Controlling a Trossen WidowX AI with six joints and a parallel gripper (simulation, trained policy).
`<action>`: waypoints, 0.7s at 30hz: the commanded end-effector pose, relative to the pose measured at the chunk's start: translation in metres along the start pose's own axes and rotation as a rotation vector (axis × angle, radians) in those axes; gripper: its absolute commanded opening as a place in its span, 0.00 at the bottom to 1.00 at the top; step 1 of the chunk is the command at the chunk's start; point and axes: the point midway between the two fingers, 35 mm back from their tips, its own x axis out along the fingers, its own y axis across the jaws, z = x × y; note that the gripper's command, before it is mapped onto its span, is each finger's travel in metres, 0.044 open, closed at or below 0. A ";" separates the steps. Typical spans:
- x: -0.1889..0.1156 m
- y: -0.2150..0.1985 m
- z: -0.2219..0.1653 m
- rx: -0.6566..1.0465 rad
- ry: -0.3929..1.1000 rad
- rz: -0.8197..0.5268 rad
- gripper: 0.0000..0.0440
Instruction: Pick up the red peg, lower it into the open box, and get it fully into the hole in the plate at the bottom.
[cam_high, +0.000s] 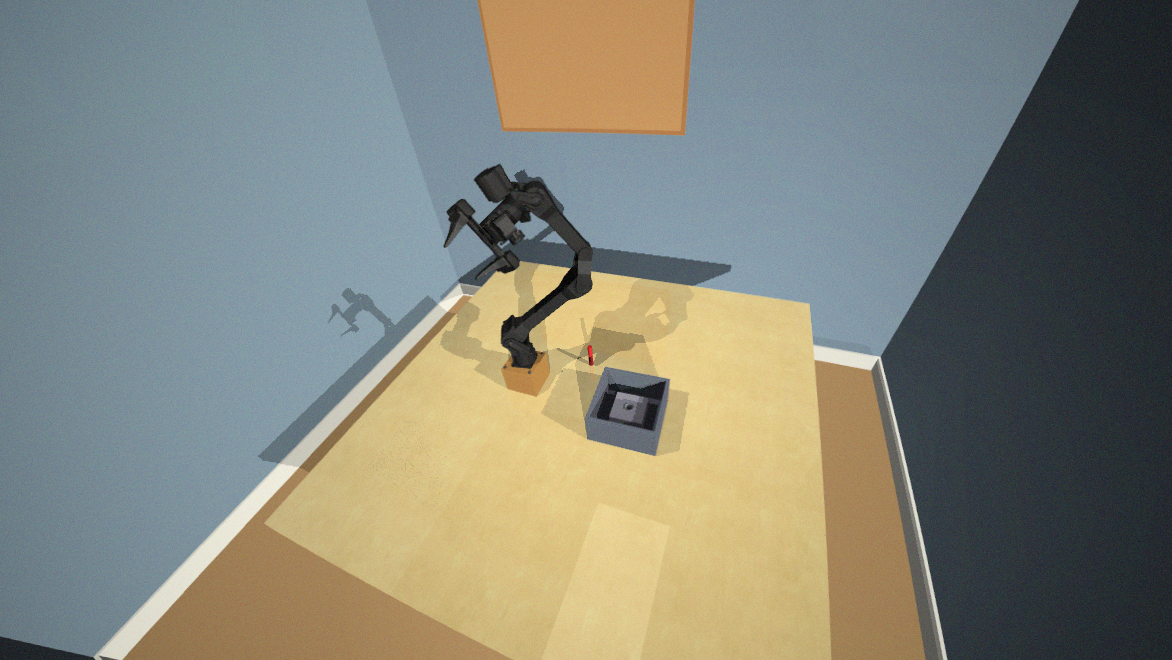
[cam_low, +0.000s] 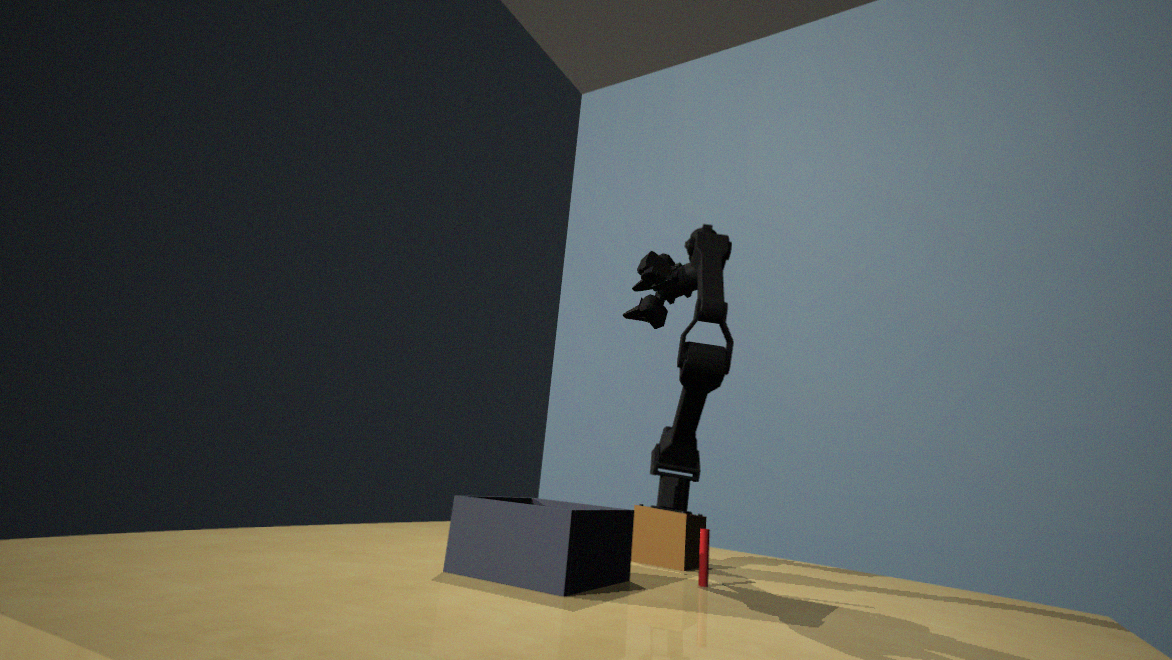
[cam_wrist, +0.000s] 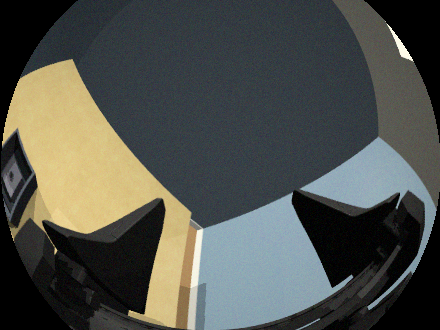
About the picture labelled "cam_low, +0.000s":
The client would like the dark red peg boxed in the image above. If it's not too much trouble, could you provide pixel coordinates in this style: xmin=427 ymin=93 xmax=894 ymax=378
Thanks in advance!
xmin=699 ymin=529 xmax=709 ymax=587

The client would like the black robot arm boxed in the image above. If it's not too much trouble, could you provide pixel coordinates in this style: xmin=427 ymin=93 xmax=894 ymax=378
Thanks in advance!
xmin=638 ymin=224 xmax=734 ymax=513

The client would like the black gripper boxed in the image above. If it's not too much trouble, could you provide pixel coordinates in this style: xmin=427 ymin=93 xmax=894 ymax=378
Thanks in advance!
xmin=624 ymin=254 xmax=693 ymax=329

